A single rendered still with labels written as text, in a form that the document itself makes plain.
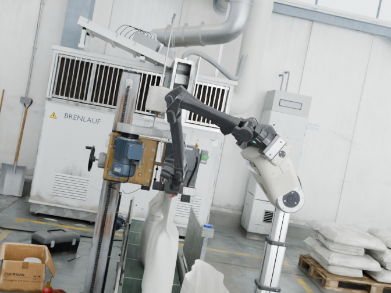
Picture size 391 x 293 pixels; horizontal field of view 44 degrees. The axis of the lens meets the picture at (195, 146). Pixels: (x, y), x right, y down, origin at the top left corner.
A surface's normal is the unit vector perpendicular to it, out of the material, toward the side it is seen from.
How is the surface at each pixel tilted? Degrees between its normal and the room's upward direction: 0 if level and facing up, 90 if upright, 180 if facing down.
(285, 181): 115
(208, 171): 90
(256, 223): 90
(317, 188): 90
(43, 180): 90
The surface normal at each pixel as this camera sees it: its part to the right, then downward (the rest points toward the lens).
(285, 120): 0.11, 0.07
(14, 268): 0.34, 0.12
